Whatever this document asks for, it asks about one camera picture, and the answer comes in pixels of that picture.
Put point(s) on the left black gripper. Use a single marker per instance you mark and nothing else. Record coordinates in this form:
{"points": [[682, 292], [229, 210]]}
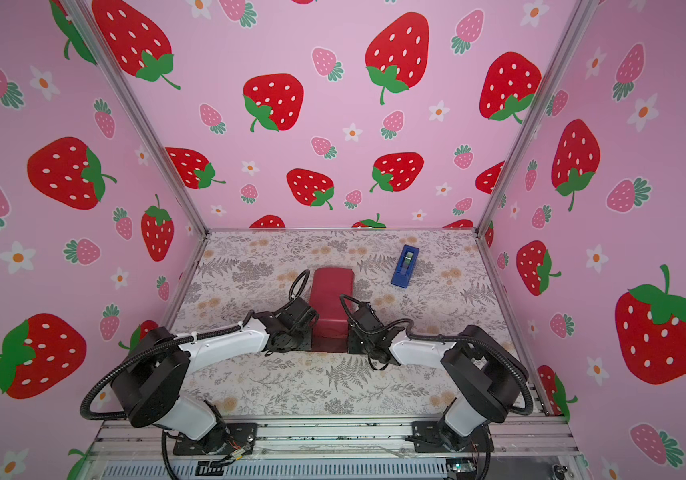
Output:
{"points": [[308, 343]]}

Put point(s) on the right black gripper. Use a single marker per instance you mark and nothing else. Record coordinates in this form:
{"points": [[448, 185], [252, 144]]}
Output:
{"points": [[351, 336]]}

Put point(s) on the maroon wrapping paper sheet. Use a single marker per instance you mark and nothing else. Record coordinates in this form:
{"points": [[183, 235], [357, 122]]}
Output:
{"points": [[330, 332]]}

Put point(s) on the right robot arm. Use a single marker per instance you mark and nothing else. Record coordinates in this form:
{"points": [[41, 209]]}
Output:
{"points": [[492, 383]]}

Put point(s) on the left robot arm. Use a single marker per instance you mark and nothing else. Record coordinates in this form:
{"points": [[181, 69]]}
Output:
{"points": [[149, 383]]}

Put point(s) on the blue tape dispenser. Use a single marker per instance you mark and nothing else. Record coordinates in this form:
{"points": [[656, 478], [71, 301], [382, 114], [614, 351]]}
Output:
{"points": [[405, 266]]}

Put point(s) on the floral table mat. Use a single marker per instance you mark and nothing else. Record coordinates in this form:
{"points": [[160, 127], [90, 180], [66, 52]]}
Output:
{"points": [[253, 270]]}

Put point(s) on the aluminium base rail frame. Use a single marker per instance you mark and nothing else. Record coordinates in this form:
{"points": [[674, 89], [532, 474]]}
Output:
{"points": [[342, 447]]}

